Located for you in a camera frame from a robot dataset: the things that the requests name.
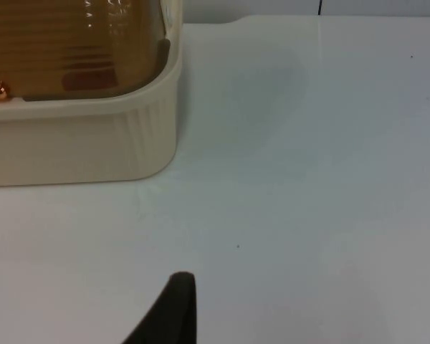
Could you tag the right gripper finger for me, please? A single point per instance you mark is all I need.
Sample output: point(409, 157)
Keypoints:
point(172, 315)

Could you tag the cream box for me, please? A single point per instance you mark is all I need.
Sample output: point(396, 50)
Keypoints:
point(93, 147)

